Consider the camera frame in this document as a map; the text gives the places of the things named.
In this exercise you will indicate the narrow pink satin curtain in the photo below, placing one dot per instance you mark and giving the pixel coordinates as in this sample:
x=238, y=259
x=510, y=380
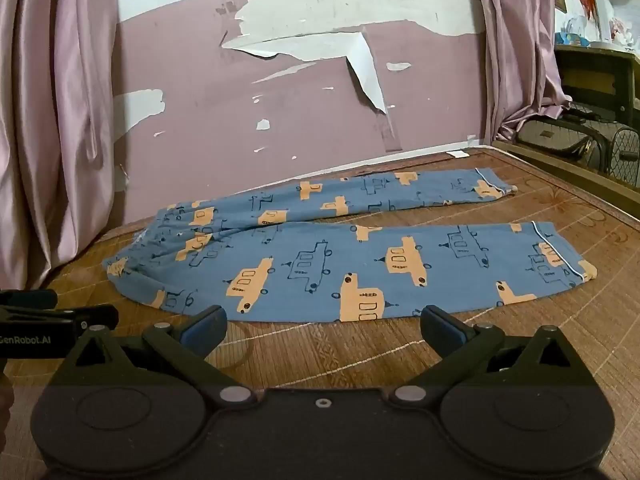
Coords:
x=520, y=50

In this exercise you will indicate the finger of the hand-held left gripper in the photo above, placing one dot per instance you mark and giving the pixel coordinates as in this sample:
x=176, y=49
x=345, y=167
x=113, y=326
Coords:
x=30, y=297
x=75, y=316

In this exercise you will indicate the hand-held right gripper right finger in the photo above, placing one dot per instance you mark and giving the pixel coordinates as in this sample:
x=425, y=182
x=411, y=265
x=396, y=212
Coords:
x=441, y=329

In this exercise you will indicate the white paper scrap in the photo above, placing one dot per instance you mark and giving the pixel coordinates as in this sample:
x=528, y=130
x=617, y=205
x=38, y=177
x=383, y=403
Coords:
x=458, y=153

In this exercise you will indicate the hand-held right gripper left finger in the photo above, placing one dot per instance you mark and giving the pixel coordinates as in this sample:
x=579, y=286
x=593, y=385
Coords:
x=204, y=329

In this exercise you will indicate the blue vehicle-print pants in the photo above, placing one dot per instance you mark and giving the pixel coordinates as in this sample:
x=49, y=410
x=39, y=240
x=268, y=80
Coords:
x=310, y=265

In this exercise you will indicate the dark wooden desk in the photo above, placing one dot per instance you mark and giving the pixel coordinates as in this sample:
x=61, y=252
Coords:
x=595, y=70

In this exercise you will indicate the small blue box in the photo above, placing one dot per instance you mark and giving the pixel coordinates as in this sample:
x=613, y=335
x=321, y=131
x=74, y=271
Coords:
x=572, y=40

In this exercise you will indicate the woven bamboo bed mat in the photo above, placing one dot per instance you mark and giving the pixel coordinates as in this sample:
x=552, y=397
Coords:
x=550, y=360

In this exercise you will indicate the wide pink satin curtain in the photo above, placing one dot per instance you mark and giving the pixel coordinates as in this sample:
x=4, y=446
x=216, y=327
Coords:
x=55, y=110

